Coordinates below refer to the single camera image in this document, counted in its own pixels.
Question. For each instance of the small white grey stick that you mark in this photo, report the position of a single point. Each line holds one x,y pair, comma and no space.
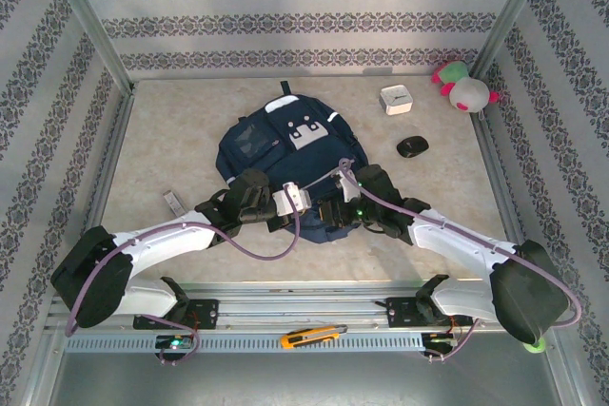
175,204

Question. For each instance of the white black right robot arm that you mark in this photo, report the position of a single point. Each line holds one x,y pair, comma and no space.
457,242

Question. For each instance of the grey metal frame post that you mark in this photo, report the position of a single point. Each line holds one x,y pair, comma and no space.
511,16
90,30

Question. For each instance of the green tape roll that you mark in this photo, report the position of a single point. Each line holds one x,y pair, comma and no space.
535,348

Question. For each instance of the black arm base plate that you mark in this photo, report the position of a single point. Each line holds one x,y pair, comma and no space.
207,313
402,311

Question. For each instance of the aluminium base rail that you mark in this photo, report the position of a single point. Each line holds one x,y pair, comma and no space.
304,303

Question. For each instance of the navy blue student backpack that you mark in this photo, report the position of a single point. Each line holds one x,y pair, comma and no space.
295,159

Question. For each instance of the green-lit controller board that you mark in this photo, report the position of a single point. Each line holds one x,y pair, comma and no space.
440,338
175,342

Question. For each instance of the white cube alarm clock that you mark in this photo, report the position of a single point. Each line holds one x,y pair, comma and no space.
395,99

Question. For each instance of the black computer mouse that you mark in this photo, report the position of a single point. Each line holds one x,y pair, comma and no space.
413,147

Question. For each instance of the white pink green plush toy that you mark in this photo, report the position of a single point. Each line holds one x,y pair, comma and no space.
468,94

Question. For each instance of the yellow utility knife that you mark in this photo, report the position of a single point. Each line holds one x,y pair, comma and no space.
309,335

